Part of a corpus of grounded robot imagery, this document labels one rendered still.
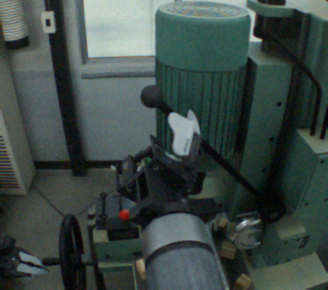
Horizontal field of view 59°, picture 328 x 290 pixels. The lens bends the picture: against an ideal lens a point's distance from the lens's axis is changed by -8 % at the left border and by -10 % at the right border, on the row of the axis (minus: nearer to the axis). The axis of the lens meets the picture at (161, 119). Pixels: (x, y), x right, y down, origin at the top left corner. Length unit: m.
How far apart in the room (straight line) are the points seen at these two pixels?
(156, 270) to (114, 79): 1.86
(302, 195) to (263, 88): 0.22
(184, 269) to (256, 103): 0.39
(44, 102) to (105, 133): 0.49
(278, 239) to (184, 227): 0.42
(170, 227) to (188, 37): 0.30
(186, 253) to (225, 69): 0.33
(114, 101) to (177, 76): 1.65
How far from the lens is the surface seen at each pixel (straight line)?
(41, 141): 2.47
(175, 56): 0.53
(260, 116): 0.63
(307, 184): 0.63
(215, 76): 0.53
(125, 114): 2.22
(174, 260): 0.31
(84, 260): 0.97
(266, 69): 0.59
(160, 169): 0.39
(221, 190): 0.80
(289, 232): 0.73
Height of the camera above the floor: 1.62
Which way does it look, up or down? 31 degrees down
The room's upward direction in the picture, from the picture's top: straight up
